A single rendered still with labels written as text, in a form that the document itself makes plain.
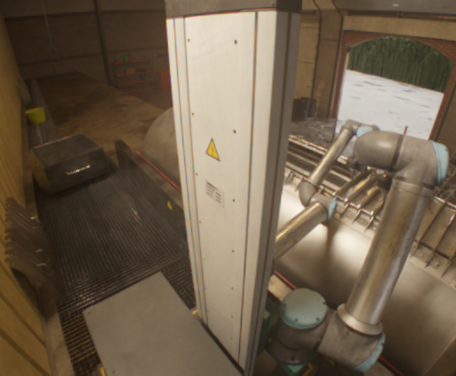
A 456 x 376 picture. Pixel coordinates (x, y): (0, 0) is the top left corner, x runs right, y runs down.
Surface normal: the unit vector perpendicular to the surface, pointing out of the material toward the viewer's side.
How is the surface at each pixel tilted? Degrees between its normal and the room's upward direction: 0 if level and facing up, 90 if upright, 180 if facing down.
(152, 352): 0
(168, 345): 0
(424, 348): 65
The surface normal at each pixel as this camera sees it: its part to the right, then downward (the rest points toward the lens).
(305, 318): -0.07, -0.86
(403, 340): -0.73, -0.02
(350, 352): -0.44, 0.02
